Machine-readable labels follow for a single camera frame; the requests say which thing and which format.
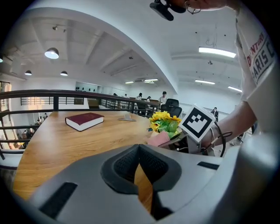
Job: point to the person's white printed t-shirt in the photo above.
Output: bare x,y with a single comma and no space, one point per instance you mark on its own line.
258,65

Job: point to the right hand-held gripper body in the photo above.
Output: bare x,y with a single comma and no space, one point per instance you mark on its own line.
197,122

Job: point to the sunflower bouquet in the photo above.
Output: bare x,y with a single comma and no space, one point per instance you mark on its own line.
162,117

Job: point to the person's right forearm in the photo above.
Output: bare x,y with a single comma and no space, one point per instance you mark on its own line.
236,122

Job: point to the pink cloth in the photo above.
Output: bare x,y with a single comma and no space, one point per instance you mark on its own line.
158,138

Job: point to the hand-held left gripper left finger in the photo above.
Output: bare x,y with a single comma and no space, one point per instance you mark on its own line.
87,186

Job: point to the silver metal clip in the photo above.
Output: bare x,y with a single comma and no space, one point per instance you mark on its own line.
127,119

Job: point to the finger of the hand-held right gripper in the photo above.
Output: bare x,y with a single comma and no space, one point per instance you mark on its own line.
177,140

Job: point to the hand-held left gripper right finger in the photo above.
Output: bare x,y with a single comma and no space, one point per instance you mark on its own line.
192,175

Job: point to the black metal railing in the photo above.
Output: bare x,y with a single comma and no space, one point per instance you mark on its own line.
22,92
105,95

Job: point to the person's head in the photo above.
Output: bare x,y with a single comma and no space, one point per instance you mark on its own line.
207,4

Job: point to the black head camera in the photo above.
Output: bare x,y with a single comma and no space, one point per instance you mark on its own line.
163,12

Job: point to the black office chair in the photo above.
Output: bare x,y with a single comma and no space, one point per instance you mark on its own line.
171,107

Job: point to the dark red hardcover book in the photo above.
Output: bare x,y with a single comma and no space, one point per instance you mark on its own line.
84,120

